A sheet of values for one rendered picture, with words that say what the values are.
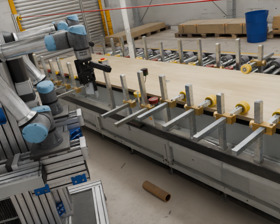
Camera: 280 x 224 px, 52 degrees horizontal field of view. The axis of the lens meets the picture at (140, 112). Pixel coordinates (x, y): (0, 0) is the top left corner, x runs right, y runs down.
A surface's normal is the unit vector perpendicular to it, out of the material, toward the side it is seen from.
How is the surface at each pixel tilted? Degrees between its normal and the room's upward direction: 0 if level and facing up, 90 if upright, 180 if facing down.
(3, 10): 90
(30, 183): 90
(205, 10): 90
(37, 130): 97
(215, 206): 0
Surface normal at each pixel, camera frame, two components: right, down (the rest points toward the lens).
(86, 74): 0.24, 0.37
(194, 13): -0.71, 0.40
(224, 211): -0.17, -0.90
